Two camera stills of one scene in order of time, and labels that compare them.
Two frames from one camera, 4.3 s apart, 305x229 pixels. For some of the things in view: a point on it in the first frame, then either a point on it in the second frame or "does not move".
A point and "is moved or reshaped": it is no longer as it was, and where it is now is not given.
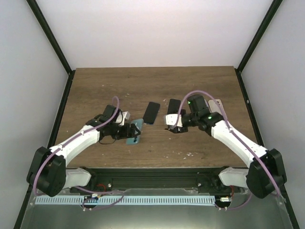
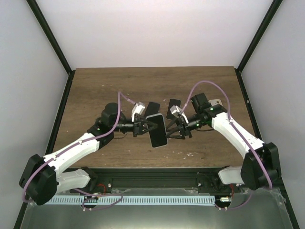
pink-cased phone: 216,105 does not move
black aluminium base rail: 199,179 does not move
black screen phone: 174,106 does not move
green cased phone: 137,130 is moved or reshaped
